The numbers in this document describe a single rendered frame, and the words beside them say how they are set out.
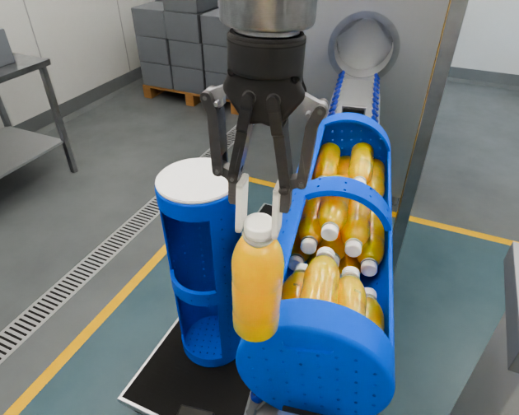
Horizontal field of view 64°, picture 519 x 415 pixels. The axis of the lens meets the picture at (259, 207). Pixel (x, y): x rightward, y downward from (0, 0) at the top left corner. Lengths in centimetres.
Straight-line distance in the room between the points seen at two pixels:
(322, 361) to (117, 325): 173
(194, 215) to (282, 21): 100
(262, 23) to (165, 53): 427
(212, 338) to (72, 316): 83
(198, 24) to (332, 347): 388
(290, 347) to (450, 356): 165
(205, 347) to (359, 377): 129
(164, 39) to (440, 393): 385
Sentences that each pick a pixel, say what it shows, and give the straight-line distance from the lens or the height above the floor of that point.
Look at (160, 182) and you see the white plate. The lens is 140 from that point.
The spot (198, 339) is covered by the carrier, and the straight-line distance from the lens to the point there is 202.
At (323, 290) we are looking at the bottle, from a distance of 79.
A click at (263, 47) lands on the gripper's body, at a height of 168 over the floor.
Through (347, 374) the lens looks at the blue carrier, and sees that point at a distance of 77.
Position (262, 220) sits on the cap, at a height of 146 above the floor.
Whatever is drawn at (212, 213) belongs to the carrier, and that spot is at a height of 98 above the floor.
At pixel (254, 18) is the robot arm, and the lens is 38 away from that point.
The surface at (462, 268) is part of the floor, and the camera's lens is 280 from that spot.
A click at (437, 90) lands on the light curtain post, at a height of 114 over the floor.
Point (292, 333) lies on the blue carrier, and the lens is 70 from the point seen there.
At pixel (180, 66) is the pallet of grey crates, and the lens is 458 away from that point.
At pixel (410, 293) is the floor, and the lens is 253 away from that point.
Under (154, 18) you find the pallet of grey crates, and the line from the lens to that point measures 461.
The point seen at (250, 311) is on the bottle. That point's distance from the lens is 59.
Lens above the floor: 178
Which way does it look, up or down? 36 degrees down
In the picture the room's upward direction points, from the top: straight up
